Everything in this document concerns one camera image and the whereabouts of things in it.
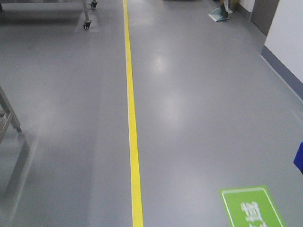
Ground blue plastic block part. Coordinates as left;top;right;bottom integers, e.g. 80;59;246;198
293;142;303;173

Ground steel table with casters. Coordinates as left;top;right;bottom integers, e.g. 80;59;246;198
0;0;98;31

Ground teal dustpan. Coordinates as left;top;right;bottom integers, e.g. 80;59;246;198
208;0;233;22

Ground green floor sign sticker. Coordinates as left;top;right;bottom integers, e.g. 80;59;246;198
220;185;286;227

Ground steel rack leg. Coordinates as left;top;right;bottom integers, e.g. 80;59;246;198
0;88;22;142

